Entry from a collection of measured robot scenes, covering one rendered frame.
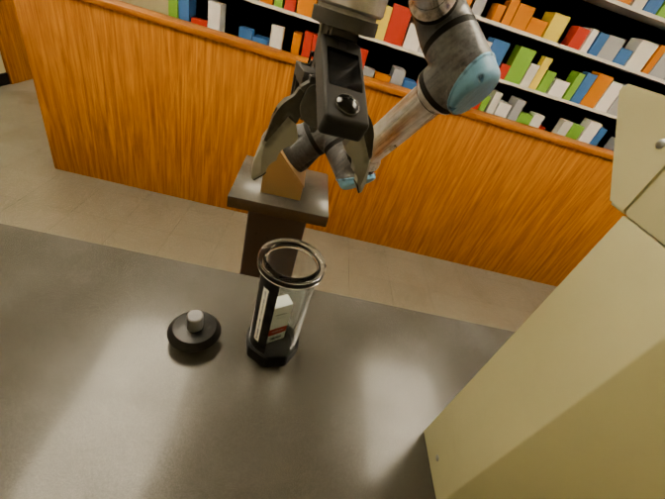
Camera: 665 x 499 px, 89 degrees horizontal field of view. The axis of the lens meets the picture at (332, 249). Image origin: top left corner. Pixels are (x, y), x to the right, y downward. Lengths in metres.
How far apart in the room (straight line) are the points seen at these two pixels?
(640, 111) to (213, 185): 2.48
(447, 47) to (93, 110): 2.38
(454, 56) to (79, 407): 0.89
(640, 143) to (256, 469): 0.61
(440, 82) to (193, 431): 0.78
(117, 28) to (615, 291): 2.52
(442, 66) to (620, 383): 0.63
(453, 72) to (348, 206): 1.89
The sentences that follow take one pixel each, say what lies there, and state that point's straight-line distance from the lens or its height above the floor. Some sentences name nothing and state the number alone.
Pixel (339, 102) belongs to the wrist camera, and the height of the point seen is 1.43.
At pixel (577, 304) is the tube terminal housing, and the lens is 0.45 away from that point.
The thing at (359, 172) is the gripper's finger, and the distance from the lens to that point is 0.46.
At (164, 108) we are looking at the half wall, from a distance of 2.58.
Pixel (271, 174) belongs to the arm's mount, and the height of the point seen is 1.01.
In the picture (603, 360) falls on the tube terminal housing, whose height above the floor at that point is 1.30.
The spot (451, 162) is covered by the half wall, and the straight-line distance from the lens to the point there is 2.55.
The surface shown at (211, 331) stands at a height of 0.98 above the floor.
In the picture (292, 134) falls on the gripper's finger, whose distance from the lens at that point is 0.42.
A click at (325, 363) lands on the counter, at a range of 0.70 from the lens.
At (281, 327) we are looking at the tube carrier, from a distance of 0.58.
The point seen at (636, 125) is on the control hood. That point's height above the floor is 1.48.
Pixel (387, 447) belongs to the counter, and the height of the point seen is 0.94.
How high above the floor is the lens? 1.51
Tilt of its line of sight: 36 degrees down
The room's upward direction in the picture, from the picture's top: 19 degrees clockwise
